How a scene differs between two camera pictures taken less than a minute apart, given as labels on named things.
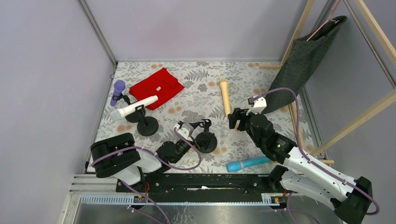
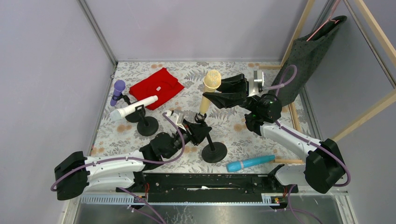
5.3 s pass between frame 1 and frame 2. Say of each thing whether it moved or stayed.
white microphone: stayed
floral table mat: stayed
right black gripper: moved
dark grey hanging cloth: stayed
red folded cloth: stayed
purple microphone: stayed
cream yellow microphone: moved
